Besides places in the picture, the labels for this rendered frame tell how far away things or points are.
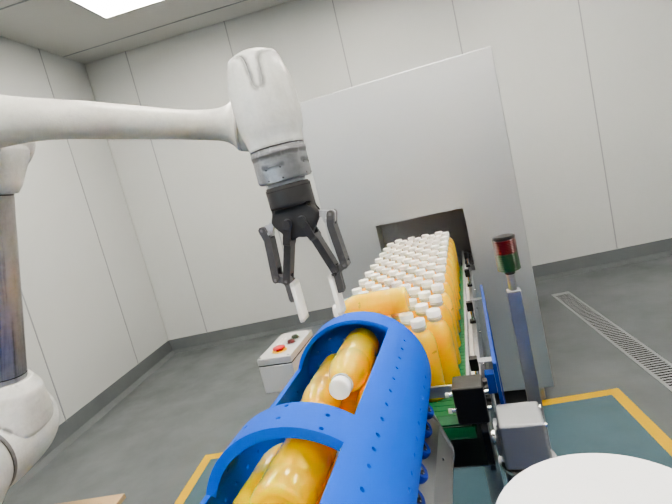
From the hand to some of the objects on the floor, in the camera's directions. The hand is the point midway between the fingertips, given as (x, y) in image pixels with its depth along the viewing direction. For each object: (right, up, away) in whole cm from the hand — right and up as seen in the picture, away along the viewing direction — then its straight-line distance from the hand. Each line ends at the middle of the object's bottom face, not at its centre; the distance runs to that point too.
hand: (318, 299), depth 82 cm
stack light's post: (+80, -108, +72) cm, 153 cm away
